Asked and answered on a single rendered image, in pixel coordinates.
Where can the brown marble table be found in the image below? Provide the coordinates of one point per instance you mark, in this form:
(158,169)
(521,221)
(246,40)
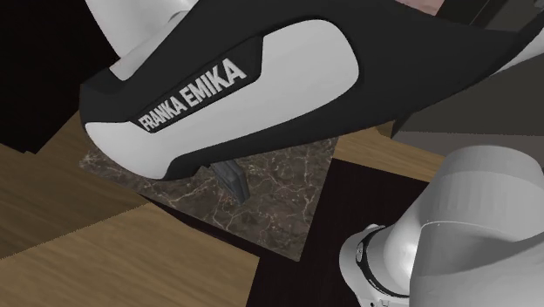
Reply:
(276,200)

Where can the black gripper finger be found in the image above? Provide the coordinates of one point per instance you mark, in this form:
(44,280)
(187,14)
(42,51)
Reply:
(233,182)

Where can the black robot stand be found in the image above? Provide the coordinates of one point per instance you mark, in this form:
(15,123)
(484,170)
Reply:
(327,238)

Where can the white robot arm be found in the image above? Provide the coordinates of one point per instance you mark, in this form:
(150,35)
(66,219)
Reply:
(306,72)

